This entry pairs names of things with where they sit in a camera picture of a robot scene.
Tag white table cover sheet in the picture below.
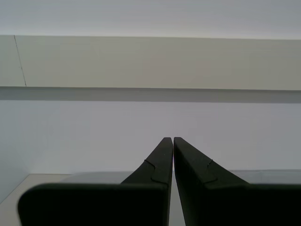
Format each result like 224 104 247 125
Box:
63 169 301 185

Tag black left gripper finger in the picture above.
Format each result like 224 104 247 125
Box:
173 137 301 226
17 137 174 226

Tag beige horizontal wall board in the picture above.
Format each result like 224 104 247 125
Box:
0 35 301 91

